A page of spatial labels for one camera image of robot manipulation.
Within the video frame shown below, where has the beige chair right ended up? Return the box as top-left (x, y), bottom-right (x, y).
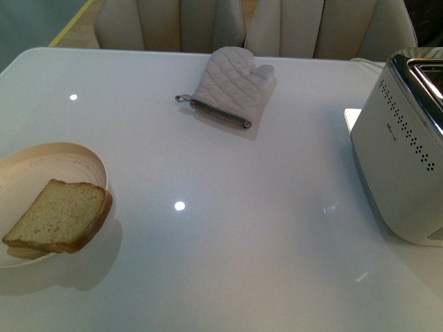
top-left (244, 0), bottom-right (417, 62)

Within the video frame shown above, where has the white chrome toaster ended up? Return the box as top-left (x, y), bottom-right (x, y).
top-left (350, 47), bottom-right (442, 246)

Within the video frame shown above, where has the beige round plate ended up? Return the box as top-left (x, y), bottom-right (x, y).
top-left (1, 142), bottom-right (109, 269)

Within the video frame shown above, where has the grey quilted oven mitt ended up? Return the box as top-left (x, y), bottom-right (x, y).
top-left (175, 46), bottom-right (275, 129)

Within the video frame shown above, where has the beige chair left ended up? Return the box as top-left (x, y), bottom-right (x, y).
top-left (94, 1), bottom-right (246, 53)

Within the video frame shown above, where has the toasted bread slice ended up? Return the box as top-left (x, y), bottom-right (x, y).
top-left (2, 179), bottom-right (113, 253)

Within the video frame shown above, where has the beige chair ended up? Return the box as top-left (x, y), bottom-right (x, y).
top-left (244, 0), bottom-right (417, 62)
top-left (94, 1), bottom-right (246, 53)

